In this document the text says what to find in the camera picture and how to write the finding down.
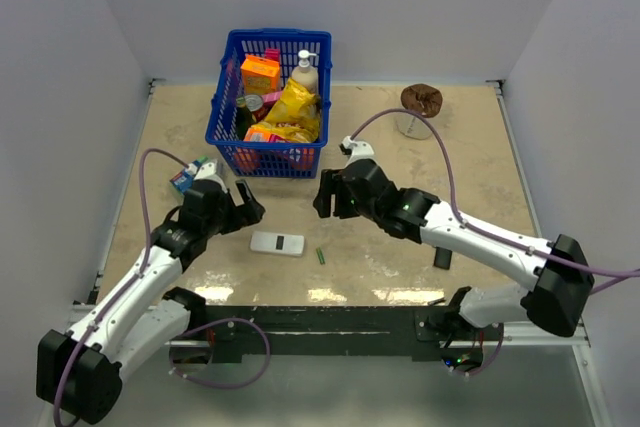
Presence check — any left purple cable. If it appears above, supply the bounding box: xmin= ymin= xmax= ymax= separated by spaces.
xmin=52 ymin=148 xmax=194 ymax=427

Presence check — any tin can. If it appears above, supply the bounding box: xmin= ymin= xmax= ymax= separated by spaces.
xmin=236 ymin=94 xmax=265 ymax=122

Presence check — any orange pink snack box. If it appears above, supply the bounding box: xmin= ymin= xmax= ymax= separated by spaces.
xmin=244 ymin=124 xmax=288 ymax=143

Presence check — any blue plastic basket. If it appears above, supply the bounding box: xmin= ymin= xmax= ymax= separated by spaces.
xmin=205 ymin=28 xmax=332 ymax=178

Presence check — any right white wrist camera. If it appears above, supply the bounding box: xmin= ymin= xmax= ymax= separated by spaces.
xmin=339 ymin=136 xmax=375 ymax=166

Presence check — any white cup brown lid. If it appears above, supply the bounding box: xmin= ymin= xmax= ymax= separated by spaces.
xmin=395 ymin=83 xmax=443 ymax=140

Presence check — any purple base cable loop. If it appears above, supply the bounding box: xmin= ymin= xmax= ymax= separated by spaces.
xmin=168 ymin=318 xmax=275 ymax=391

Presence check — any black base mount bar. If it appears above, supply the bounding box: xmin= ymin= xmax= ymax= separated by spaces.
xmin=188 ymin=306 xmax=500 ymax=363

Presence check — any white remote control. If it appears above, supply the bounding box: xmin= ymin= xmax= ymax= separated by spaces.
xmin=249 ymin=231 xmax=305 ymax=257

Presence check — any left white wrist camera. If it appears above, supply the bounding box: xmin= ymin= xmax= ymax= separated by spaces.
xmin=185 ymin=157 xmax=224 ymax=182

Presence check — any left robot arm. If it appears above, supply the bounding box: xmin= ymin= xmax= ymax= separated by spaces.
xmin=36 ymin=176 xmax=265 ymax=425

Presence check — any brown small battery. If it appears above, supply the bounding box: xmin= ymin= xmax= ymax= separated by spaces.
xmin=426 ymin=298 xmax=446 ymax=307

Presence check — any yellow chip bag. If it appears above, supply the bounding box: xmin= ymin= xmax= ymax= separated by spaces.
xmin=263 ymin=79 xmax=321 ymax=143

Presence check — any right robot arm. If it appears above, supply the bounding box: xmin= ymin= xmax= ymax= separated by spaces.
xmin=313 ymin=159 xmax=594 ymax=340

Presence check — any black remote control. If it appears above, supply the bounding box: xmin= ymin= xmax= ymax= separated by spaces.
xmin=433 ymin=247 xmax=452 ymax=270

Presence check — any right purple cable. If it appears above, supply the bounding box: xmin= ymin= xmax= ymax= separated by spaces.
xmin=349 ymin=107 xmax=640 ymax=296

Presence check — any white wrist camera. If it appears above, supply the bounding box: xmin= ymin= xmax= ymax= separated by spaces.
xmin=185 ymin=157 xmax=224 ymax=182
xmin=339 ymin=136 xmax=375 ymax=166

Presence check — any white pump bottle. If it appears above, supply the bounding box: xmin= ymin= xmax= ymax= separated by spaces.
xmin=290 ymin=49 xmax=319 ymax=94

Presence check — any orange juice carton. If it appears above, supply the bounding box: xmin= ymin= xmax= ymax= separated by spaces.
xmin=241 ymin=55 xmax=281 ymax=95

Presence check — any green battery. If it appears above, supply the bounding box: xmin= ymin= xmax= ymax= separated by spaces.
xmin=316 ymin=247 xmax=326 ymax=265

